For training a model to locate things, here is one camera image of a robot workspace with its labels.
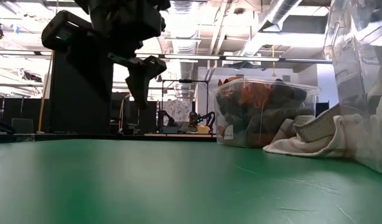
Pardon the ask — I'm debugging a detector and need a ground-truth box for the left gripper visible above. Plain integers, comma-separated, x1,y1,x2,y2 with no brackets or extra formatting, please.
41,0,172,110

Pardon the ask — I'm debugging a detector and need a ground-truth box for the dark grey checked towel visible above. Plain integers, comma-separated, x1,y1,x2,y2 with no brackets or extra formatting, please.
215,93,263,147

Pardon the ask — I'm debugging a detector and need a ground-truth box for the orange towel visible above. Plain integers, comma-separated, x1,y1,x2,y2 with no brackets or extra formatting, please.
217,77,276,147

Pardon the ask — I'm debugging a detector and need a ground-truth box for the plain dark grey towel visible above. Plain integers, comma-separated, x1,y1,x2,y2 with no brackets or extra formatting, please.
246,83,315,147

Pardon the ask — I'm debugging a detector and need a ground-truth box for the white red-checked towel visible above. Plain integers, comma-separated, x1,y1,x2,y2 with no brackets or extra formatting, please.
263,113,371,159

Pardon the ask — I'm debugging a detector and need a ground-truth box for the light grey waffle towel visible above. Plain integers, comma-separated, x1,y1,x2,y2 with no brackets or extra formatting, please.
292,103,343,143

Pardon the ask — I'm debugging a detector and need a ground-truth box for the clear plastic bin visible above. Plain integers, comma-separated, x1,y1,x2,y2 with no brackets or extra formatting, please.
322,0,382,177
213,77,320,149

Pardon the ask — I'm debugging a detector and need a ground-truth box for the black partition panel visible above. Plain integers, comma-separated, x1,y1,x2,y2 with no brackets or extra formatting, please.
49,49,114,135

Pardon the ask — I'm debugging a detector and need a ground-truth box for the grey box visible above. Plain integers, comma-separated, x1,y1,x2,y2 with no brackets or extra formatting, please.
11,118,35,134

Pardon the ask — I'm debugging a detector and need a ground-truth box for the green table mat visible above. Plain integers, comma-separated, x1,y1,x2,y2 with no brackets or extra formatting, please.
0,138,382,224

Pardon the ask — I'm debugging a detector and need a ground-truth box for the black overhead bar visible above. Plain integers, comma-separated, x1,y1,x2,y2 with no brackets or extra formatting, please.
134,53,333,65

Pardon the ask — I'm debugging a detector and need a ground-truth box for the silver ventilation duct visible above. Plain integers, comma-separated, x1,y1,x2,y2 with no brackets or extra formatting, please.
165,0,205,94
240,0,304,57

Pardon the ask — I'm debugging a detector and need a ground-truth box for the yellow cable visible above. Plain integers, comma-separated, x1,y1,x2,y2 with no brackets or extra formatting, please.
37,51,55,134

